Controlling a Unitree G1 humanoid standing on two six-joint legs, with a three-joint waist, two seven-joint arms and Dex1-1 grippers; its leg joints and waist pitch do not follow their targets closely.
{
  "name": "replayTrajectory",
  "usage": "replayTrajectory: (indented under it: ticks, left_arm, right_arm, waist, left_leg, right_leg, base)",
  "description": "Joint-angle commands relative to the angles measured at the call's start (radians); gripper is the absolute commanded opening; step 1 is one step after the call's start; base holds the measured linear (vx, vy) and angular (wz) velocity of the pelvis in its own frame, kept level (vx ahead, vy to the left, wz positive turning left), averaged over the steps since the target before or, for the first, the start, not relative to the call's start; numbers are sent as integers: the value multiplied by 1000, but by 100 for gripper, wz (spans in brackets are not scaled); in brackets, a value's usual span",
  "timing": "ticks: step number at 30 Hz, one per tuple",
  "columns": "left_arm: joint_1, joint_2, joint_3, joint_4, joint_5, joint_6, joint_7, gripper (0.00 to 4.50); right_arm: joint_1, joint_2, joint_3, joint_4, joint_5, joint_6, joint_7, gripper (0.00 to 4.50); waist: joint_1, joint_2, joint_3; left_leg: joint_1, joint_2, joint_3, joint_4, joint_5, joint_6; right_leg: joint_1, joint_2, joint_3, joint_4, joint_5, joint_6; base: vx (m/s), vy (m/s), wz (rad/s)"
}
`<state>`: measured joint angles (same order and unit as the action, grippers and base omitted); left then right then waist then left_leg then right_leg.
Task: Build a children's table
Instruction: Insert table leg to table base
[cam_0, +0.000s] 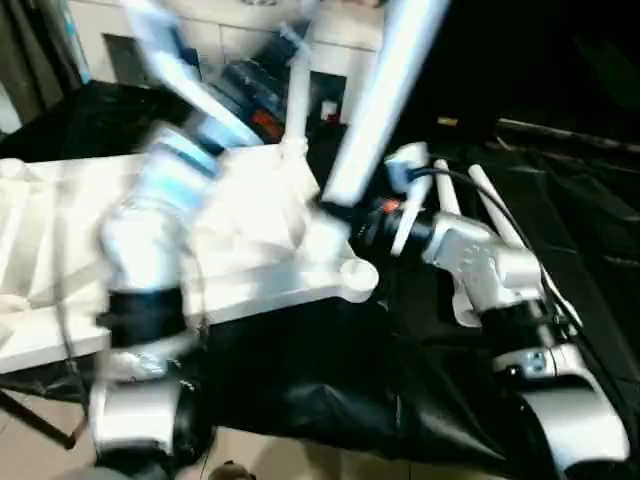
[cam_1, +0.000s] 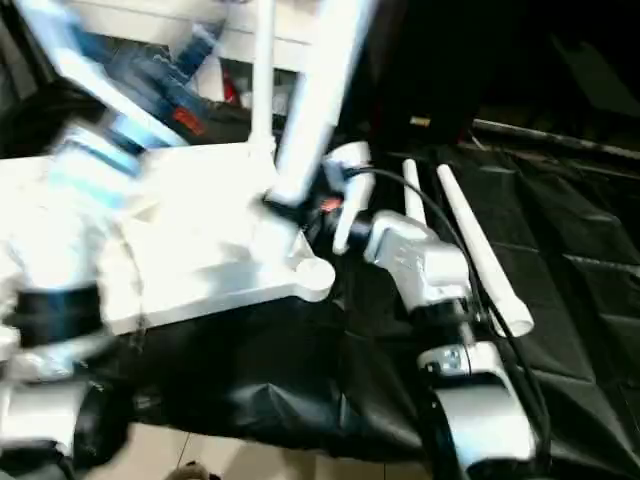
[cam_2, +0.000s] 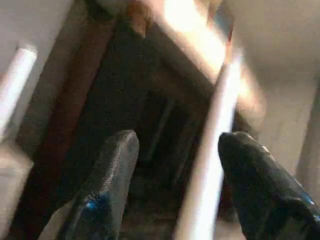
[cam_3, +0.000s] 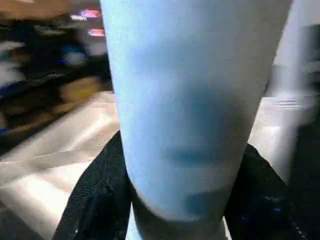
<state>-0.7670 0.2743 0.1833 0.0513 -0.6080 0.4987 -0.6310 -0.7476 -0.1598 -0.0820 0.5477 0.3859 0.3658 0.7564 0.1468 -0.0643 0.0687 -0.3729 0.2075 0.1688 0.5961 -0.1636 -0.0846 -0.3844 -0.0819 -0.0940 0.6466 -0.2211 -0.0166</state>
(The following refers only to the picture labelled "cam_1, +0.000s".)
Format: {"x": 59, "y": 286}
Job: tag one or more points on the white plastic table top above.
{"x": 190, "y": 250}

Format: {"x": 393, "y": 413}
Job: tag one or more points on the white plastic table leg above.
{"x": 325, "y": 90}
{"x": 480, "y": 250}
{"x": 412, "y": 190}
{"x": 262, "y": 70}

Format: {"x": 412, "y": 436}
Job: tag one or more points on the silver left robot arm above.
{"x": 60, "y": 260}

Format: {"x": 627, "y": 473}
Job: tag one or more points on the small yellow tag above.
{"x": 420, "y": 122}

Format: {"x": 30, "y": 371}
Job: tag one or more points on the black work mat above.
{"x": 300, "y": 380}

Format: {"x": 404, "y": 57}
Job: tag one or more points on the white sideboard with glass doors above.
{"x": 280, "y": 30}

